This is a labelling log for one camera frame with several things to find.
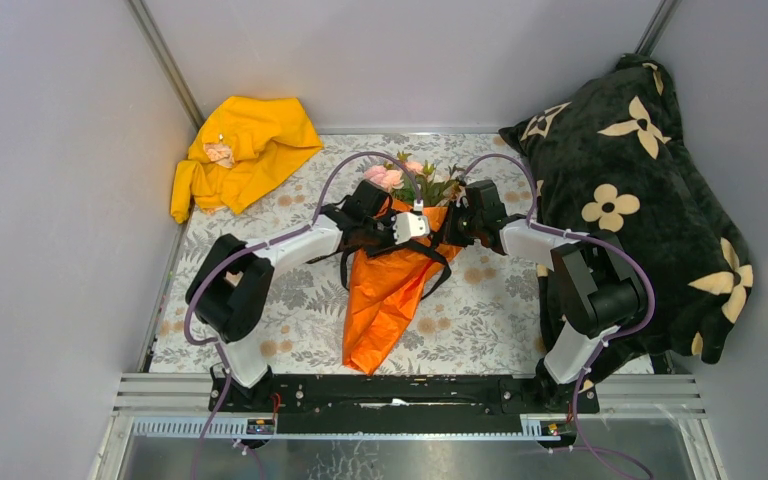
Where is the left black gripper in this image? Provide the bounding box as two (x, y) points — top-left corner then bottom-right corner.
(359, 210), (408, 261)

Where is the orange wrapping paper sheet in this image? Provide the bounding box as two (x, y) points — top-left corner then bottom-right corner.
(342, 198), (465, 377)

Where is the pink fake flower stem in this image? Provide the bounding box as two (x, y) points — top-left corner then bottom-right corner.
(364, 165), (404, 193)

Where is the black strap bundle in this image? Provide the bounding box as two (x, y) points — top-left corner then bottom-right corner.
(307, 205), (455, 301)

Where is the pink fake flower bunch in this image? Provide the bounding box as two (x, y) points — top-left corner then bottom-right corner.
(396, 151), (464, 207)

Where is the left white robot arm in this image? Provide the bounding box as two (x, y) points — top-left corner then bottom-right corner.
(185, 181), (426, 411)

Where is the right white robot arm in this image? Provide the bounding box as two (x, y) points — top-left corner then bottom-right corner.
(441, 180), (655, 412)

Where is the floral patterned tablecloth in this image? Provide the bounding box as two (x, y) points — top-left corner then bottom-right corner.
(149, 134), (543, 375)

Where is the black floral plush blanket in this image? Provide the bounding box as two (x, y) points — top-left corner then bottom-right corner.
(500, 54), (754, 387)

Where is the yellow cloth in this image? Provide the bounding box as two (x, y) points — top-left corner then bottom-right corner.
(169, 96), (324, 224)

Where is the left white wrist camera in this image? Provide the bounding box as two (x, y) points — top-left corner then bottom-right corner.
(391, 200), (432, 245)

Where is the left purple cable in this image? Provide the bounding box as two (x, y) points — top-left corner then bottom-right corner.
(183, 150), (425, 480)

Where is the purple cable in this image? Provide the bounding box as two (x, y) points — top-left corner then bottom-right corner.
(456, 153), (657, 480)
(183, 150), (425, 480)

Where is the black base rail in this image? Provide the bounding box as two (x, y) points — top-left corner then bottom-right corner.
(207, 373), (600, 436)

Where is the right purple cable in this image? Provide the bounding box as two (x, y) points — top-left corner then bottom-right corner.
(456, 153), (657, 480)

